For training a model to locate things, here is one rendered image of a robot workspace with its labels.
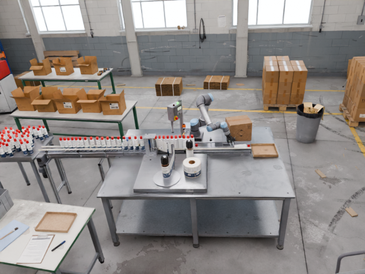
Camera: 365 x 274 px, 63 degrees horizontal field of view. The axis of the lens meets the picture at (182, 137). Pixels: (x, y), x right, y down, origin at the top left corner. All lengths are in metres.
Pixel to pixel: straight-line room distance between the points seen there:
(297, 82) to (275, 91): 0.48
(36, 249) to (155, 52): 7.14
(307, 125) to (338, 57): 3.83
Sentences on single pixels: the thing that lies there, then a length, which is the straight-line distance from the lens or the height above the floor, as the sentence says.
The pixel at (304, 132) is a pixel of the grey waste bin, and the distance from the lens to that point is 5.70.
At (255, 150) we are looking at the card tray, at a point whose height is 0.83.
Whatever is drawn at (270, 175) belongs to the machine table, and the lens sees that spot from 3.53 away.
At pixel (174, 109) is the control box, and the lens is 3.60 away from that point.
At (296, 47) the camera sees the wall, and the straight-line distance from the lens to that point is 8.86.
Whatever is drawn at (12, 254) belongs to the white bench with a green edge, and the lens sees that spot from 3.27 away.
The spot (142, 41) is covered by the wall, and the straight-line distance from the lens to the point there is 9.32.
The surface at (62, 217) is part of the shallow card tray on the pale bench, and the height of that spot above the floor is 0.80.
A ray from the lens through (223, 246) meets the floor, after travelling 3.84.
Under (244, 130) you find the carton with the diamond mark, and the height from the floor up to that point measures 1.02.
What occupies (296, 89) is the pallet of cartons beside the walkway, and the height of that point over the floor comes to 0.48.
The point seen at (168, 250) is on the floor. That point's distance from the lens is 3.83.
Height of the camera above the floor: 2.97
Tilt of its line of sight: 30 degrees down
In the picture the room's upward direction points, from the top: 4 degrees counter-clockwise
